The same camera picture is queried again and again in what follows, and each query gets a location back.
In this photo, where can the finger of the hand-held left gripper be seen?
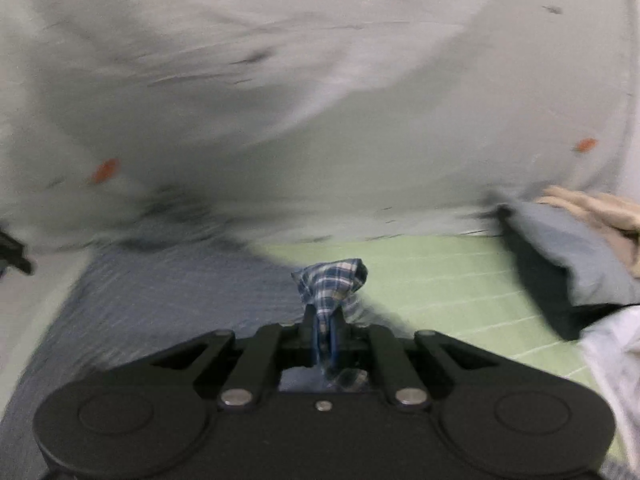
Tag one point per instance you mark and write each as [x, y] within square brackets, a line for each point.
[12, 252]

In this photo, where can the grey-blue garment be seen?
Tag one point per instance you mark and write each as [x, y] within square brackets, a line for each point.
[565, 245]

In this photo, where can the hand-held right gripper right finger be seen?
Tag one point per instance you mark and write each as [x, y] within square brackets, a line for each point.
[339, 335]

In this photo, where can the beige garment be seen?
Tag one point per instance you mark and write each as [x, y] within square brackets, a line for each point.
[600, 215]

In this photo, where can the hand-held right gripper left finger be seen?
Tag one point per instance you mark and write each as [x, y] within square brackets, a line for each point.
[310, 330]

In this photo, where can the green grid mat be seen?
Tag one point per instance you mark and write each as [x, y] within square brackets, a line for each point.
[440, 280]

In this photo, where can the blue plaid shirt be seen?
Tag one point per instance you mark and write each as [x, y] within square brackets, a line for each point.
[330, 276]

